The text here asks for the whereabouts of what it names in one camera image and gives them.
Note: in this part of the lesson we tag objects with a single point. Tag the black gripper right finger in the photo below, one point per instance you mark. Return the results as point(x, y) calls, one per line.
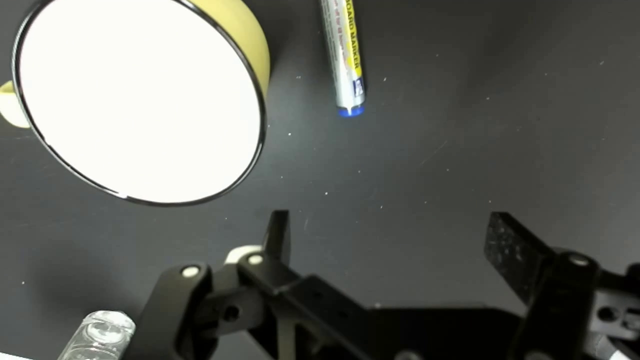
point(513, 247)

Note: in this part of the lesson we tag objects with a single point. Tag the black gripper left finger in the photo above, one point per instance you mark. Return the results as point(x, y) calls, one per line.
point(280, 233)

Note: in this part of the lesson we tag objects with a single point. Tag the blue capped marker pen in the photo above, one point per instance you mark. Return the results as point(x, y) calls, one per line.
point(347, 61)

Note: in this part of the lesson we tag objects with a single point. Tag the yellow enamel cup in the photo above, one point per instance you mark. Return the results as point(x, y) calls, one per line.
point(133, 100)

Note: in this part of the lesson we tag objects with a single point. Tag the clear glass jar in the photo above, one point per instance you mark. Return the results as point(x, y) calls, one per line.
point(101, 333)

